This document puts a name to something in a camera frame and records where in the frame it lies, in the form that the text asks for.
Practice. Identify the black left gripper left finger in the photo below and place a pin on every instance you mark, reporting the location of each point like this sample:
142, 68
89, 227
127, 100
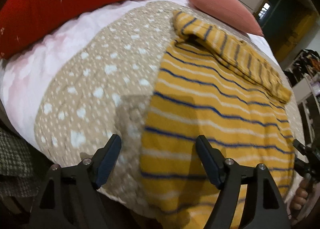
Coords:
68, 197

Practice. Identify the right hand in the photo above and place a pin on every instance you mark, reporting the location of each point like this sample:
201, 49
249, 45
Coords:
304, 200

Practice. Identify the white shelving unit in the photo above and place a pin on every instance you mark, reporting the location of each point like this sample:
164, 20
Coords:
303, 76

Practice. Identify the pink knit cushion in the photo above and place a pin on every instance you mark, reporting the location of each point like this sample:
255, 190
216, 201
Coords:
231, 12

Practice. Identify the grey houndstooth cloth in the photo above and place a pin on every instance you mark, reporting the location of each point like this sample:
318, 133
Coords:
18, 175

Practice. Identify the white bed sheet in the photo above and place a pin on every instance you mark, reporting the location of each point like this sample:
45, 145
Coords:
32, 69

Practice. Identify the yellow striped knit sweater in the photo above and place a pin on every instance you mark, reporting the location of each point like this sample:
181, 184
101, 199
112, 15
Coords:
210, 83

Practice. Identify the beige spotted quilt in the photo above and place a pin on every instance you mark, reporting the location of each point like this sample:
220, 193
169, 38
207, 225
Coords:
160, 76

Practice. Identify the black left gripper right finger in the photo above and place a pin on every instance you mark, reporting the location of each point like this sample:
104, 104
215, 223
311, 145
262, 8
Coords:
263, 206

